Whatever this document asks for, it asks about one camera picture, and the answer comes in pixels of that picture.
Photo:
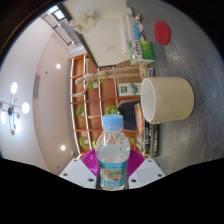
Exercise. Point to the window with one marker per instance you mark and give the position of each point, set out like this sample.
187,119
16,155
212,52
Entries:
58,12

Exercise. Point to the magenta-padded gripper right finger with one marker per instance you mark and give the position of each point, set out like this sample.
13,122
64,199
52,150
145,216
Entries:
146,171

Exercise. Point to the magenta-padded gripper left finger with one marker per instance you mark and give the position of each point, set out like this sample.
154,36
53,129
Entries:
78,171

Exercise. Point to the cream ribbed mug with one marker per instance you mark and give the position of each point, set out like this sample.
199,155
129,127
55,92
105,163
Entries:
173,100

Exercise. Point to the stack of dark books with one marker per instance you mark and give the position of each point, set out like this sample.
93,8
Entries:
151,140

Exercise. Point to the black ceiling track rail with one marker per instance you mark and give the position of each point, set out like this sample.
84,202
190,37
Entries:
56,28

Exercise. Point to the clear blue-capped water bottle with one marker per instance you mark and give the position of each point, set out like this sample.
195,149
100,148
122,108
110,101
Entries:
112,156

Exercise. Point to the wooden shelf unit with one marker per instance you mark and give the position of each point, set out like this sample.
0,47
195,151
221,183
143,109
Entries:
100,106

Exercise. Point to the ceiling air vent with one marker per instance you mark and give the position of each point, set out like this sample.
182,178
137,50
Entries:
36,86

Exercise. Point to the green and white carton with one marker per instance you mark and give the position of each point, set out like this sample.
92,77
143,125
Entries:
130,89

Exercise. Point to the recessed ceiling spotlights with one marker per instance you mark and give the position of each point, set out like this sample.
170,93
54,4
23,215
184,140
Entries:
58,66

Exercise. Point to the white partition with dark top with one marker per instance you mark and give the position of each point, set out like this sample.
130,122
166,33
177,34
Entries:
106,36

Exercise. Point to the green box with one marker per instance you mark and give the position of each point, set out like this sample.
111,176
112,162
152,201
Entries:
143,53

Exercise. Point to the grey curtain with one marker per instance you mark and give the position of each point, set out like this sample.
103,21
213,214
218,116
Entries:
71,33

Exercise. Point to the branched ceiling lamp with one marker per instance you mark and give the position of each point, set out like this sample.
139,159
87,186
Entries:
11,108

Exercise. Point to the white wall socket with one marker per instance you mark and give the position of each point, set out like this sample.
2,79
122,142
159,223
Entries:
110,47

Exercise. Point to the stack of white packs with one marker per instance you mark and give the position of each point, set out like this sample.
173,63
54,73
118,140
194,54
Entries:
128,30

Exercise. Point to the flat round red coaster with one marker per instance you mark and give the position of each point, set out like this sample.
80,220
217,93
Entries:
162,33

